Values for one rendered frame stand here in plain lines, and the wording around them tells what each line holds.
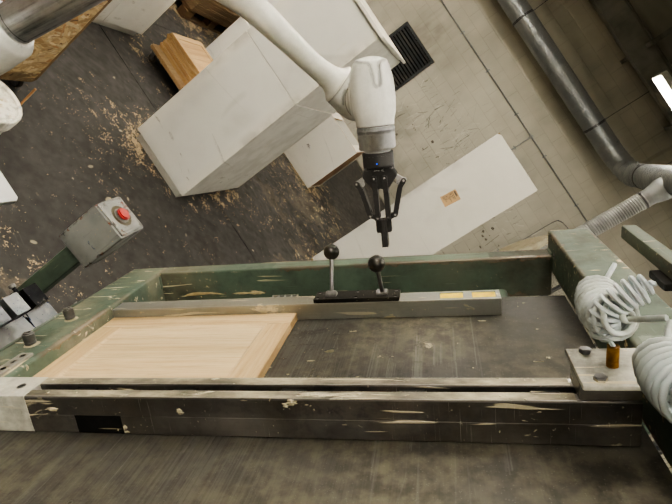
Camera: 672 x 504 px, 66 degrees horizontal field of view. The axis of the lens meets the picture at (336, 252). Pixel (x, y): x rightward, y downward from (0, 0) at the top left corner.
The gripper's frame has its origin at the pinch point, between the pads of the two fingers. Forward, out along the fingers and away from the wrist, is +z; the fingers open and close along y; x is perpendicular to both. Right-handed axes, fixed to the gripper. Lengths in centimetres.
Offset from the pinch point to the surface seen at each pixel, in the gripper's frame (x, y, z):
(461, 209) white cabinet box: -327, -30, 73
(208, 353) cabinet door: 36, 34, 14
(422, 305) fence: 17.0, -9.0, 12.8
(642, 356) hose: 72, -34, -5
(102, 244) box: -1, 81, -1
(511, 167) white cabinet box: -328, -72, 40
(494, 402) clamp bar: 60, -20, 9
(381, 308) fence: 17.0, 0.2, 13.2
